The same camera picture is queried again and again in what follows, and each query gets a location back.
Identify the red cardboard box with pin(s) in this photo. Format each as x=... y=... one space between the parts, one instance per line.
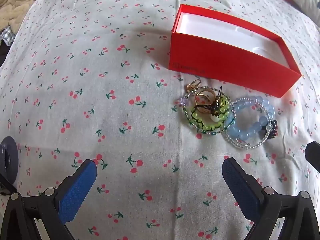
x=225 y=60

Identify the beige quilted blanket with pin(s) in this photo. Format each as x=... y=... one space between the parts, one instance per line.
x=22 y=2

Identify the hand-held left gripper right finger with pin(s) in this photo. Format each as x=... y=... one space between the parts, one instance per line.
x=240 y=187

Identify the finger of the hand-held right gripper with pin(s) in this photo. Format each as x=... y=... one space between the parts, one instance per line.
x=313 y=156

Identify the cherry print bed sheet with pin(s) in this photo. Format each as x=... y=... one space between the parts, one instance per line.
x=100 y=105

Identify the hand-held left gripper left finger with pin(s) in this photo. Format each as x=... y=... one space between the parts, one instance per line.
x=77 y=192

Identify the checkered cloth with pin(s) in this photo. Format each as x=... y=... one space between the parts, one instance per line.
x=5 y=36

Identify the white printed pillow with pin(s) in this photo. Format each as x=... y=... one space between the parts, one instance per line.
x=308 y=2

